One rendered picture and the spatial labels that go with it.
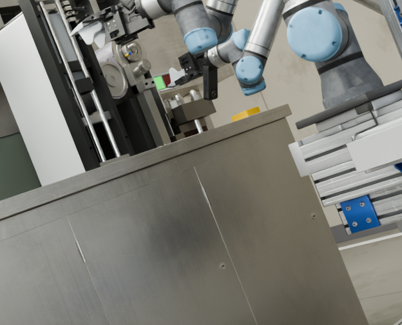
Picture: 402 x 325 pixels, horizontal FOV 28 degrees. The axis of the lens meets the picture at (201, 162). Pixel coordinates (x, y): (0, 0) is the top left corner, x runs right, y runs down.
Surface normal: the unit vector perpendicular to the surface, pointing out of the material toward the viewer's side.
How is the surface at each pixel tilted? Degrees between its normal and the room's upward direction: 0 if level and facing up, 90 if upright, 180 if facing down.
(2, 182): 90
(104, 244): 90
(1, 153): 90
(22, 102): 90
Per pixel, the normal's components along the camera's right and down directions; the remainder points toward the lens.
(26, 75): -0.63, 0.24
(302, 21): -0.29, 0.25
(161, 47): 0.68, -0.29
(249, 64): -0.06, 0.01
